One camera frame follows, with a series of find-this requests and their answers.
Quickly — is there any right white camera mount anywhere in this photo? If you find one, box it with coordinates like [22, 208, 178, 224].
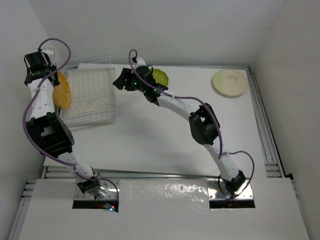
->
[132, 57, 146, 69]

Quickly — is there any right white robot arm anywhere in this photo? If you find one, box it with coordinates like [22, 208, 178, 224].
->
[113, 66, 246, 195]

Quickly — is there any cream and green plate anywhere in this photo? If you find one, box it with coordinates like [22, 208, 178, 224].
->
[211, 69, 248, 98]

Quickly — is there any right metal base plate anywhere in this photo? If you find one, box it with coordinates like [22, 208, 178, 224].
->
[207, 178, 254, 201]

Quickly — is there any green polka dot plate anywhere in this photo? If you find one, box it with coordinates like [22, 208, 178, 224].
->
[152, 68, 169, 87]

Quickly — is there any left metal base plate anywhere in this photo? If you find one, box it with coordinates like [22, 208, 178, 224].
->
[74, 181, 118, 201]

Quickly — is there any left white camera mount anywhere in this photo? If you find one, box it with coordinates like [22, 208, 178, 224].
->
[40, 48, 56, 65]

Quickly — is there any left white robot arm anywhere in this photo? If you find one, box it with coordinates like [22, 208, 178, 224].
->
[23, 49, 94, 183]

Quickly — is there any purple cable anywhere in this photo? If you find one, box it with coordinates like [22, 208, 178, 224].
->
[22, 38, 120, 201]
[128, 48, 255, 201]

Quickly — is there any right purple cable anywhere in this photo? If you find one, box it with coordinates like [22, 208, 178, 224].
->
[128, 48, 255, 201]

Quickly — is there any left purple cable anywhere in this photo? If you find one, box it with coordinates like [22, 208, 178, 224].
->
[22, 38, 120, 201]

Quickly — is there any orange plate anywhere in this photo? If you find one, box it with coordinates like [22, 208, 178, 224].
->
[52, 71, 72, 110]

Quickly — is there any small green circuit board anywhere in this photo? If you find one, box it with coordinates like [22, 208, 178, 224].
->
[104, 203, 116, 211]

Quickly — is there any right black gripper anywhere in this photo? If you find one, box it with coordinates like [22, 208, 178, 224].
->
[113, 68, 147, 93]

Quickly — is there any clear plastic dish rack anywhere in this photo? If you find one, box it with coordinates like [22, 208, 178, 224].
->
[60, 54, 117, 128]

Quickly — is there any aluminium frame rail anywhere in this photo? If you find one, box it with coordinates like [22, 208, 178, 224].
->
[246, 67, 285, 178]

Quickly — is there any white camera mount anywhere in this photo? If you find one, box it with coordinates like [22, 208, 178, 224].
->
[132, 57, 146, 69]
[40, 48, 56, 65]

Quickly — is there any metal base plate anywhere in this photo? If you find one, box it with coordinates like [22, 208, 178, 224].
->
[74, 181, 118, 201]
[207, 178, 254, 201]

